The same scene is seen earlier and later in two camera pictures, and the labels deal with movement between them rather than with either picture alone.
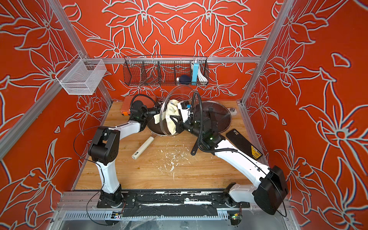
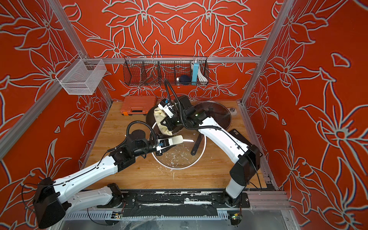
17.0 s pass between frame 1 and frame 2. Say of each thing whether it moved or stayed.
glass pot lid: stayed
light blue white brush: stayed
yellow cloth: moved
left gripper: moved
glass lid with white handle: moved
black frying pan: stayed
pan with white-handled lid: stayed
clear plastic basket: stayed
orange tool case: stayed
